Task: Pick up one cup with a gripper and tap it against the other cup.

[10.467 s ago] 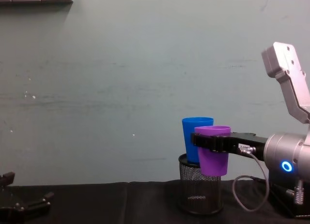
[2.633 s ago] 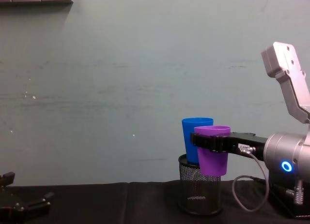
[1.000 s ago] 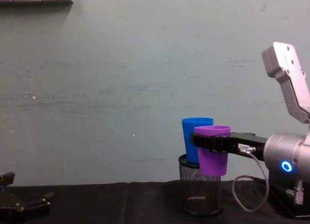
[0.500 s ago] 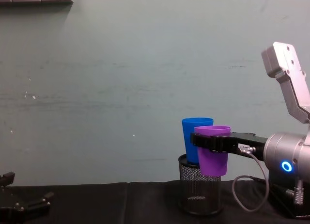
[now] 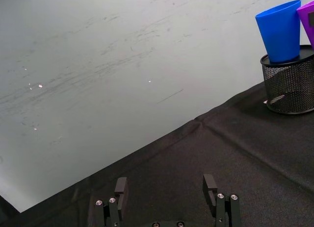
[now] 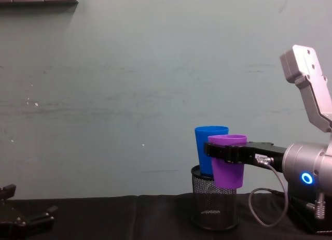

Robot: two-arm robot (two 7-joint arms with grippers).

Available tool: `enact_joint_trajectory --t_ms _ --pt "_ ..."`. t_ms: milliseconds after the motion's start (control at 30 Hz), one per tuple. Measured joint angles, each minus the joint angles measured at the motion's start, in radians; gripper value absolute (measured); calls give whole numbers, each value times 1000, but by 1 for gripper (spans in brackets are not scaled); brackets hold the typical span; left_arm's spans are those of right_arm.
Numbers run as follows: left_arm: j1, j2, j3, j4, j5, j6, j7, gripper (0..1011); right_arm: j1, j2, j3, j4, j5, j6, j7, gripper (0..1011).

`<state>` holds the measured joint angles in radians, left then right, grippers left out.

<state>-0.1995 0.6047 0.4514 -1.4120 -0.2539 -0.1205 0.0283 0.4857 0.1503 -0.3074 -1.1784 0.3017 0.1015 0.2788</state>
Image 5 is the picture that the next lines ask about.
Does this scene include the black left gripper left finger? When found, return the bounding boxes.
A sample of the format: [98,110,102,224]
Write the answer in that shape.
[94,177,129,227]

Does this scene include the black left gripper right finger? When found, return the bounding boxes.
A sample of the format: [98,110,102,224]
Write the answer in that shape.
[202,174,242,227]

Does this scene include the black table cloth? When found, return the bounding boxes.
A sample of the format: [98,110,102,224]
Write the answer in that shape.
[0,80,314,227]

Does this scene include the blue plastic cup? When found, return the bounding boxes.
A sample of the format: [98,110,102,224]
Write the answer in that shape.
[255,0,302,63]

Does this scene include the purple plastic cup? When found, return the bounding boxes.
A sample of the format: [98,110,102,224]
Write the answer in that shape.
[296,0,314,50]

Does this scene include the black mesh wire holder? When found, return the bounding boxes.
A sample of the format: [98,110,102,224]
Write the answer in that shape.
[260,45,314,115]

